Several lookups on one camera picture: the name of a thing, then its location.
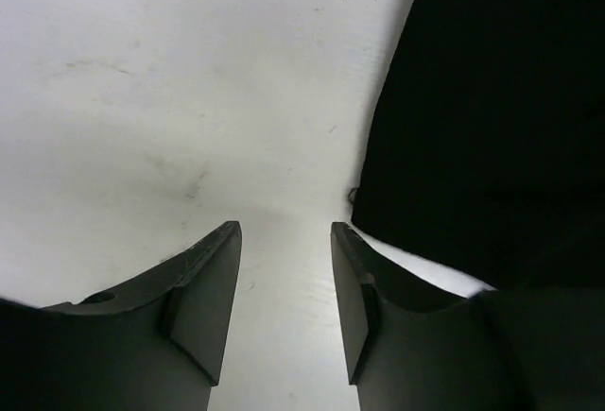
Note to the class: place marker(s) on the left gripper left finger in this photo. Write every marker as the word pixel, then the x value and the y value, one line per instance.
pixel 154 342

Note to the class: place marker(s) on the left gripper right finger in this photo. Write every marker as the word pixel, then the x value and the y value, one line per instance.
pixel 411 346

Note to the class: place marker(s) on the black tank top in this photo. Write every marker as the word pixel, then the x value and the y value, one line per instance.
pixel 486 151

